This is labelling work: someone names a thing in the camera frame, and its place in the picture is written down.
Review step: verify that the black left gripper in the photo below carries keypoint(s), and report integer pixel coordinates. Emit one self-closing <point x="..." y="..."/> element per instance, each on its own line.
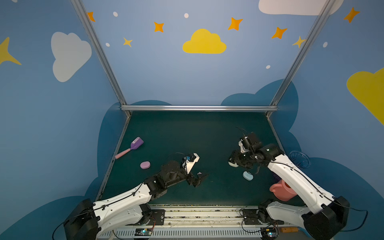
<point x="193" y="179"/>

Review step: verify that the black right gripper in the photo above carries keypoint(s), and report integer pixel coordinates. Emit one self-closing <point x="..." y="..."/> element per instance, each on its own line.
<point x="238" y="158"/>

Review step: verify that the light blue earbud charging case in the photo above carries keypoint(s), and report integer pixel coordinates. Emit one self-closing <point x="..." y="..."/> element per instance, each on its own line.
<point x="248" y="176"/>

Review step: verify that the white earbud charging case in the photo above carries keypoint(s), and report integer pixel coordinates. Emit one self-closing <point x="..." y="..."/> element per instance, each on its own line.
<point x="233" y="164"/>

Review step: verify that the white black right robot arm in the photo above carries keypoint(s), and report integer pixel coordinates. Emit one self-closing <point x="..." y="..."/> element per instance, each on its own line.
<point x="323" y="215"/>

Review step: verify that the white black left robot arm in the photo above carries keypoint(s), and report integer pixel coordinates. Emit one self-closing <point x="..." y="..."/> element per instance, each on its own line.
<point x="89" y="220"/>

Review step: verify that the purple earbud charging case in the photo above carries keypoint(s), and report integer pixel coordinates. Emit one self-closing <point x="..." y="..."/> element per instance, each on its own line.
<point x="145" y="165"/>

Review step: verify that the pink toy watering can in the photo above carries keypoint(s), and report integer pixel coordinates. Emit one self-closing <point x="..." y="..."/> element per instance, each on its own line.
<point x="282" y="191"/>

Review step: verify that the purple pink toy scoop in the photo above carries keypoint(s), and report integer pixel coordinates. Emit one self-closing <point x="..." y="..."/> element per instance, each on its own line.
<point x="135" y="144"/>

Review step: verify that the green controller circuit board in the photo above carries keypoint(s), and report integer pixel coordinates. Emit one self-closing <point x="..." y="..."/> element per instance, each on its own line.
<point x="269" y="233"/>
<point x="143" y="233"/>

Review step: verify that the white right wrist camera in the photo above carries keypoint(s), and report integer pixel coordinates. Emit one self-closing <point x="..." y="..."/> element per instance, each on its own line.
<point x="242" y="147"/>

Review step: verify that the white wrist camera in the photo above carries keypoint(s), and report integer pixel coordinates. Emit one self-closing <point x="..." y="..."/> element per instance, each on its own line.
<point x="189" y="161"/>
<point x="242" y="147"/>

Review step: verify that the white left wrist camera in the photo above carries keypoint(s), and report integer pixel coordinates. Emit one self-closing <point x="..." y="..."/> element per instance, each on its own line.
<point x="189" y="161"/>

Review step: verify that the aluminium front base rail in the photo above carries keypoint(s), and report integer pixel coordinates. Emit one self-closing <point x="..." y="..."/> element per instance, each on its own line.
<point x="206" y="216"/>

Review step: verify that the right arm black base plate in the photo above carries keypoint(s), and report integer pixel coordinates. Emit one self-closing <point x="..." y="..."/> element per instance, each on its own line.
<point x="255" y="217"/>

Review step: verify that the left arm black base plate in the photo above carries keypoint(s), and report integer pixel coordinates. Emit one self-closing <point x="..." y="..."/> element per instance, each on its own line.
<point x="154" y="217"/>

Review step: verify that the aluminium right corner post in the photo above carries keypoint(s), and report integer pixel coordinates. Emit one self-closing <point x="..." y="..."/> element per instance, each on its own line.
<point x="311" y="38"/>

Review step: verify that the aluminium corner post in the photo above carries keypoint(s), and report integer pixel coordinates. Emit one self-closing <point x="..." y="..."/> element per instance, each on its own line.
<point x="311" y="38"/>
<point x="87" y="24"/>

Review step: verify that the aluminium left side rail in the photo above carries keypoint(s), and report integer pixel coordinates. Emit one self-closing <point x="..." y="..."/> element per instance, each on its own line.
<point x="112" y="162"/>

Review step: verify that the aluminium back frame rail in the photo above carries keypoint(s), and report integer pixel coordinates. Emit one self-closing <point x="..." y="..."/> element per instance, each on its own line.
<point x="200" y="108"/>

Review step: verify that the aluminium left corner post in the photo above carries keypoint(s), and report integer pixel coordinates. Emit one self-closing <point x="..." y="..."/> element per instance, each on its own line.
<point x="87" y="24"/>

